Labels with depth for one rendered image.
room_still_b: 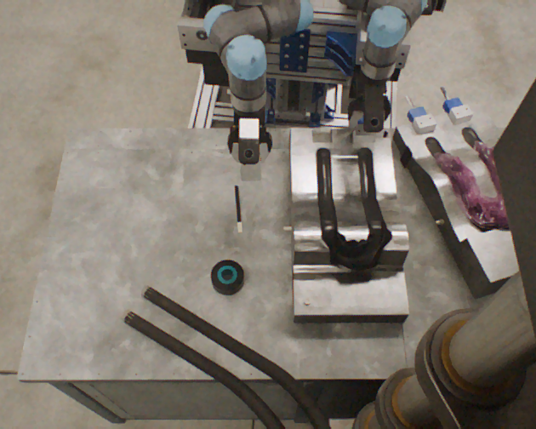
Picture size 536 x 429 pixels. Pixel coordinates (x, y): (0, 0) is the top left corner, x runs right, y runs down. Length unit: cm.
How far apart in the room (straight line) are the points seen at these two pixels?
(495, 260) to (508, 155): 105
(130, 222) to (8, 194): 123
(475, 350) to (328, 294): 82
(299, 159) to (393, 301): 43
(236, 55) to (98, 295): 68
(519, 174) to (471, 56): 276
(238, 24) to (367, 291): 65
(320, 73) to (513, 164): 155
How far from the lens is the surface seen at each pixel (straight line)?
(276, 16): 121
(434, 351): 59
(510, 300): 45
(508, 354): 50
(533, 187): 32
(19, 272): 247
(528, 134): 33
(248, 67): 110
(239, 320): 136
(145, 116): 273
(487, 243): 141
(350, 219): 134
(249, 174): 138
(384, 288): 135
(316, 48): 179
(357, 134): 148
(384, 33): 124
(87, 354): 140
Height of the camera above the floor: 209
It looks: 61 degrees down
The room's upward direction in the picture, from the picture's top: straight up
